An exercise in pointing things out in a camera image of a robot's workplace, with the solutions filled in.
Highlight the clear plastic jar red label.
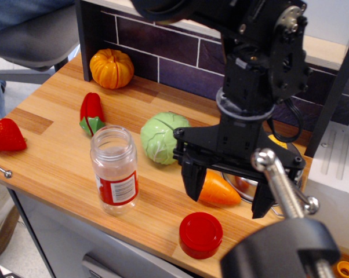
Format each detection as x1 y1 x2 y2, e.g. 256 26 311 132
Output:
90 125 139 216

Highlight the orange toy carrot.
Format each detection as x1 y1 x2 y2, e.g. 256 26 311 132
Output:
199 171 241 206

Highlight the green toy cabbage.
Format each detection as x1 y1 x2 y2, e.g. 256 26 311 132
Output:
140 112 191 165

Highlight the small metal rod knob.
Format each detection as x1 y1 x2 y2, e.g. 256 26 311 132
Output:
0 167 12 179

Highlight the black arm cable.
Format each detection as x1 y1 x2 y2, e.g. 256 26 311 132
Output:
268 97 305 144

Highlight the red toy strawberry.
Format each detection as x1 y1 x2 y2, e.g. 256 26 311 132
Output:
0 118 27 151

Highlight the orange round plastic piece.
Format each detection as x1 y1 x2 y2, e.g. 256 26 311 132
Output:
336 261 349 278

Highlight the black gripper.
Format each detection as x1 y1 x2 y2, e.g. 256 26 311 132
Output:
173 116 306 219

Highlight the grey office chair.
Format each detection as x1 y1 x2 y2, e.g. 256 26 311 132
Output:
0 5 79 84

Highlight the white toy sink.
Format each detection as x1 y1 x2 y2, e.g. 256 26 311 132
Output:
305 122 349 250

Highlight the orange toy pumpkin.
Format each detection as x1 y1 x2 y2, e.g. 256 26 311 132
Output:
89 49 134 89

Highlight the red plastic cap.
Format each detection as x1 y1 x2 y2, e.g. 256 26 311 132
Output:
179 212 223 259

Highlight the red toy chili pepper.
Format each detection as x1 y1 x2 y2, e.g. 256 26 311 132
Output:
79 93 106 137

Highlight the black metal clamp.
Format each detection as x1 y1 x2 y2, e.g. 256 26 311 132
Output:
221 148 340 277

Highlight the silver metal pot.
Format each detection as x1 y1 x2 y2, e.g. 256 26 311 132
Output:
222 133 301 204

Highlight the purple brick backsplash panel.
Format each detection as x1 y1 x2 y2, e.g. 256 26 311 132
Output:
75 0 349 159

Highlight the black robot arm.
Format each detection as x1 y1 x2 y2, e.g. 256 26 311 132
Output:
133 1 311 218

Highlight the person in blue jeans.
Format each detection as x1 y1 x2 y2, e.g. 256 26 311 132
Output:
0 0 75 128

